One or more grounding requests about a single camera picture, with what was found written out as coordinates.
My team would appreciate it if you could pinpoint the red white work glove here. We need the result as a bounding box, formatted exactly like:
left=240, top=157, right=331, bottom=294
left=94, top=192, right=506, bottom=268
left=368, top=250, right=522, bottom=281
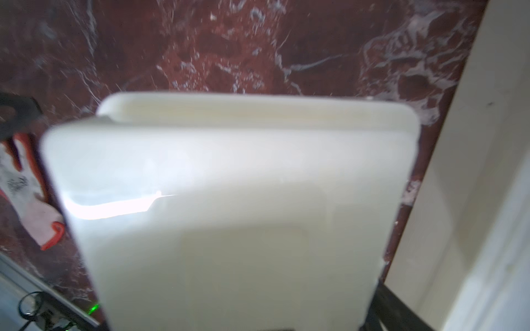
left=1, top=133, right=66, bottom=250

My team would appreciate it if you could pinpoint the aluminium front rail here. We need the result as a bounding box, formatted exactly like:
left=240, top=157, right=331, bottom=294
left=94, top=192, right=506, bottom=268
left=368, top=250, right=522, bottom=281
left=1, top=255, right=108, bottom=330

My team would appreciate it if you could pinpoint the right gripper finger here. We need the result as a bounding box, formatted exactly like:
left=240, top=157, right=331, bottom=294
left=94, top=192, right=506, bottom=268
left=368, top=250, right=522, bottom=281
left=364, top=281, right=433, bottom=331

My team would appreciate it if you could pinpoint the white wrap dispenser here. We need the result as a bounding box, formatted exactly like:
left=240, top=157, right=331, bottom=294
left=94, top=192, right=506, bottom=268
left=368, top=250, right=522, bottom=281
left=386, top=1, right=529, bottom=330
left=40, top=92, right=421, bottom=330

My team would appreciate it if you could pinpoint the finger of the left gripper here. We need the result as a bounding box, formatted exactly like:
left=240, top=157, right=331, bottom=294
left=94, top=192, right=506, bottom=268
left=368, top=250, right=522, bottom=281
left=1, top=92, right=43, bottom=139

